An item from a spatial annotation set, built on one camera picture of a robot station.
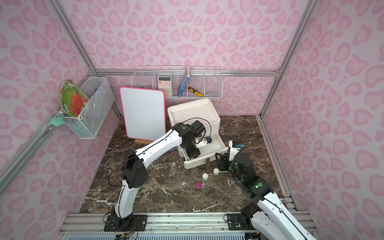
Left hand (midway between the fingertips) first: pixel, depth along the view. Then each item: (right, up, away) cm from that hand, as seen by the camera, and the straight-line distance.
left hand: (194, 148), depth 87 cm
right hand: (+13, -1, -12) cm, 18 cm away
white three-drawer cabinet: (+5, +22, +4) cm, 23 cm away
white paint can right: (+13, -14, +1) cm, 19 cm away
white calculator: (-19, +40, +8) cm, 45 cm away
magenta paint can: (+3, -21, -3) cm, 21 cm away
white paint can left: (+6, -16, -1) cm, 17 cm away
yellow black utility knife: (+1, +35, +11) cm, 37 cm away
